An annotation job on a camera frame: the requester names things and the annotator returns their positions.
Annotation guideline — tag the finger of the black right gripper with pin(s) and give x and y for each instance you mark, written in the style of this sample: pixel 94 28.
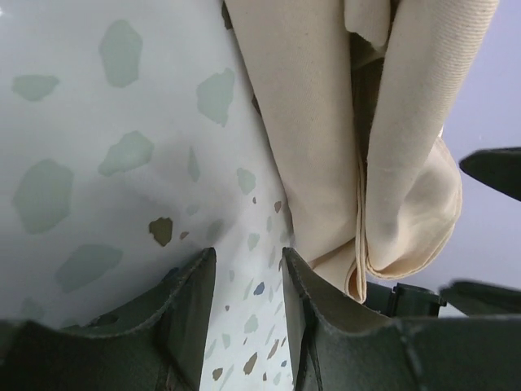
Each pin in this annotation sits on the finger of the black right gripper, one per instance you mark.
pixel 497 168

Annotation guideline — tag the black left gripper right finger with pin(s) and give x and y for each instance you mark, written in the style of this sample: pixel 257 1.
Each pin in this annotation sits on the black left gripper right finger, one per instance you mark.
pixel 337 343

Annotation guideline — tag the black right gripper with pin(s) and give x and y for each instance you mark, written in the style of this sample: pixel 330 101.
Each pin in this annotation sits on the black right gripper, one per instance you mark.
pixel 469 297

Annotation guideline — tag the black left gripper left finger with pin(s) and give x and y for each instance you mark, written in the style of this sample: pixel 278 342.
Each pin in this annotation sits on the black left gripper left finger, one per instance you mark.
pixel 154 342

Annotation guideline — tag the beige cloth mat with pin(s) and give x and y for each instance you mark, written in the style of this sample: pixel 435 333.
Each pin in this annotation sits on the beige cloth mat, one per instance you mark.
pixel 354 96

